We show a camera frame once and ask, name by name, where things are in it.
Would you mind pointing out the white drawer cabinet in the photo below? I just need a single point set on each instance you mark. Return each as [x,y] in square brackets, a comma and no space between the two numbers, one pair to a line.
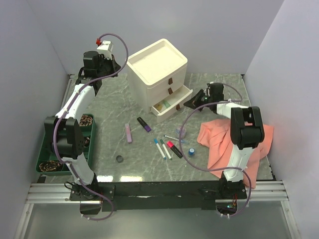
[155,72]

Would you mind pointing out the pink cloth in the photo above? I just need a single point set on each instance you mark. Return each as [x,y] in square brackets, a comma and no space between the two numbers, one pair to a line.
[215,135]

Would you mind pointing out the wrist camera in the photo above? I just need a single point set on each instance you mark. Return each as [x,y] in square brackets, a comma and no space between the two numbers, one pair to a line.
[207,90]
[105,48]

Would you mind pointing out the black pink highlighter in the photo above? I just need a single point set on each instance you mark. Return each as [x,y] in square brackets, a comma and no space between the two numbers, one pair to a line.
[176,151]

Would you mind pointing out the black base bar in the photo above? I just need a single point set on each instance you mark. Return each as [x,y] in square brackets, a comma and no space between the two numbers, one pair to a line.
[158,195]

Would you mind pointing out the white bottom drawer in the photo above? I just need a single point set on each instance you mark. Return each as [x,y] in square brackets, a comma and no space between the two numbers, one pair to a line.
[176,100]

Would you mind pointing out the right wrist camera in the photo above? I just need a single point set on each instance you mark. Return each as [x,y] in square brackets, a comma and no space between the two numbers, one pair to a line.
[207,90]

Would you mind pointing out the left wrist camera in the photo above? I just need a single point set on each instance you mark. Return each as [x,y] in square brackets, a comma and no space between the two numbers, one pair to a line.
[105,48]

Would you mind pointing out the green cap white marker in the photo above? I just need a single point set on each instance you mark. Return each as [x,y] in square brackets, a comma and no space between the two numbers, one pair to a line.
[166,150]

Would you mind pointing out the blue cap white marker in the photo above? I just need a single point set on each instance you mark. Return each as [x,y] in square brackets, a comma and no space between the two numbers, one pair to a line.
[159,148]

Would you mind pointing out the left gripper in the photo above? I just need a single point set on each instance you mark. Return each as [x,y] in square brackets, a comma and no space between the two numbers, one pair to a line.
[115,66]

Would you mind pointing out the black round cap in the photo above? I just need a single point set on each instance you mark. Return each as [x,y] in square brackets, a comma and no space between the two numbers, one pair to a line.
[119,159]

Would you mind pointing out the pink lilac highlighter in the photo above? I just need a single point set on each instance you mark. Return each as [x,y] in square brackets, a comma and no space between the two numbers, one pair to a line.
[128,133]

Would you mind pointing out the green compartment tray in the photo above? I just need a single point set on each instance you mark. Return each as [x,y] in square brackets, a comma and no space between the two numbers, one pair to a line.
[49,165]

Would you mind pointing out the blue whiteboard pen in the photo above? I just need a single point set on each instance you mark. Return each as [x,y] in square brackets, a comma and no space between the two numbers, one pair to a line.
[175,139]

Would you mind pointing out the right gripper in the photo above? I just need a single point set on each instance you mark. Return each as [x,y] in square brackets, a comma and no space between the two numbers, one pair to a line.
[194,102]

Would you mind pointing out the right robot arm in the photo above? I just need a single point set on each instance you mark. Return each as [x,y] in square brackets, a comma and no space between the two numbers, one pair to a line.
[246,126]

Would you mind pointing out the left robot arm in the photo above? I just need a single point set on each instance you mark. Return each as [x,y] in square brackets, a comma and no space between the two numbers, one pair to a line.
[62,131]

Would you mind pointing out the clear paperclip jar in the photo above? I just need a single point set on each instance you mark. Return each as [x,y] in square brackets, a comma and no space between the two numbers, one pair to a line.
[181,131]

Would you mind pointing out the blue tape roll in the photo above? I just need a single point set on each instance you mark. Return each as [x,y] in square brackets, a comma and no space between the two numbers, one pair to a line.
[191,152]

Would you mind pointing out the black purple highlighter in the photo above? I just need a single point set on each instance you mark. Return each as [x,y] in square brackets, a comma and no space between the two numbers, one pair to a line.
[144,124]

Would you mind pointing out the green mint highlighter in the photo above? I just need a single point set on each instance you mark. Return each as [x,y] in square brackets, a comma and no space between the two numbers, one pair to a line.
[167,105]

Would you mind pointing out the aluminium rail frame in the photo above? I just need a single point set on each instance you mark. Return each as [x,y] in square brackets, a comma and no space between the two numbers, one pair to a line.
[54,216]

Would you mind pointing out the yellow eraser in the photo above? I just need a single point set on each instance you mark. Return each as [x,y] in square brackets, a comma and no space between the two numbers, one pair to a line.
[158,107]

